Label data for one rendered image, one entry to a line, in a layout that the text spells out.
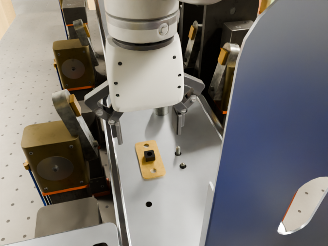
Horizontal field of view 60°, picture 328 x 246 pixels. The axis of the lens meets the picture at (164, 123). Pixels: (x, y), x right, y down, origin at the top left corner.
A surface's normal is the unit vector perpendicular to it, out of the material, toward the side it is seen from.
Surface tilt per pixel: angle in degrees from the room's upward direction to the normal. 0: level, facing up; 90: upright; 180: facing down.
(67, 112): 90
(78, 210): 0
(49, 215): 0
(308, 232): 90
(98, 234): 0
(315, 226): 90
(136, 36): 90
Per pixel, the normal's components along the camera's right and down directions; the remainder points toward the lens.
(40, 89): 0.00, -0.77
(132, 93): 0.17, 0.67
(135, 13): -0.10, 0.63
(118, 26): -0.55, 0.53
